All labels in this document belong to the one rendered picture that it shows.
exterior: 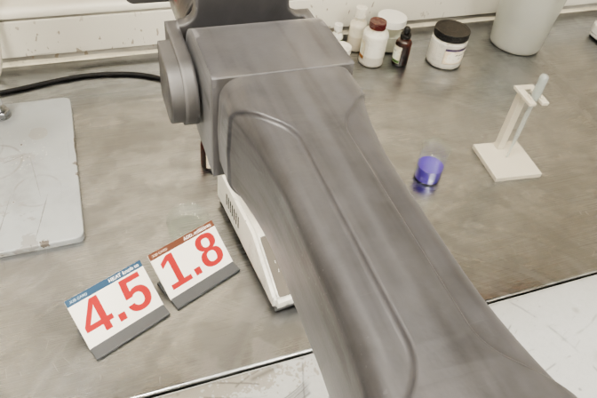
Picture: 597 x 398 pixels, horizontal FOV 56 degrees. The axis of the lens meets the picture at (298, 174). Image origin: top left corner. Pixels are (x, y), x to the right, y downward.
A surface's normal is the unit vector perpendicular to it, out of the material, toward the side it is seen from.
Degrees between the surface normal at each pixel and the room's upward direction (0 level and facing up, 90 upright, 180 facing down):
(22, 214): 0
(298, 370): 0
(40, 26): 90
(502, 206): 0
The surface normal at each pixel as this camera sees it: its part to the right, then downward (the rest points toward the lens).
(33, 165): 0.09, -0.72
